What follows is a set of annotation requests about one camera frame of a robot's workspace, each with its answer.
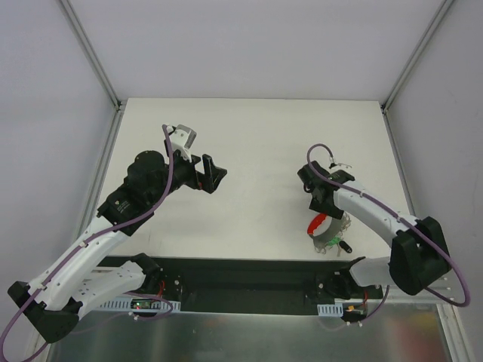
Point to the white cable duct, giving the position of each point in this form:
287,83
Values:
127,304
330,310

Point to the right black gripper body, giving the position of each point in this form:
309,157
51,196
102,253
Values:
325,206

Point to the right aluminium table rail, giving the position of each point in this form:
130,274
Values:
448,316

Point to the right white cable duct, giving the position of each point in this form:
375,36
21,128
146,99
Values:
330,310

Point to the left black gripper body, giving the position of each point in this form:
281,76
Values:
201,173

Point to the black headed key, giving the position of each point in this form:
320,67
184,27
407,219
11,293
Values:
344,246

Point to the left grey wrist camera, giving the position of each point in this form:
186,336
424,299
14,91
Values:
182,138

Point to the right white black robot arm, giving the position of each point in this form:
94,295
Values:
417,246

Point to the red handled metal key holder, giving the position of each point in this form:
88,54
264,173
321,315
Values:
324,228

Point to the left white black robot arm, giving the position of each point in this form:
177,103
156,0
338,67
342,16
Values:
57,300

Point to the left white cable duct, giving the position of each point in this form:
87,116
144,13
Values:
127,304

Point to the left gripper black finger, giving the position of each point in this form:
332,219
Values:
209,183
210,169

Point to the aluminium frame post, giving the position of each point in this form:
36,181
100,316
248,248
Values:
416,55
88,50

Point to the green headed key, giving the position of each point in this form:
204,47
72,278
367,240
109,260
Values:
333,242

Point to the left aluminium table rail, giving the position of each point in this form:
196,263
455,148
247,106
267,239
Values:
92,197

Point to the left aluminium frame post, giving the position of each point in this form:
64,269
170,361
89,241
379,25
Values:
88,50

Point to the right aluminium frame post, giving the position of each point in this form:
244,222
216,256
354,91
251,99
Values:
416,55

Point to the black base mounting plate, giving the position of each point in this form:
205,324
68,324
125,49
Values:
237,286

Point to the aluminium table rail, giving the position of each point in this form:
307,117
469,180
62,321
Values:
92,197
448,316

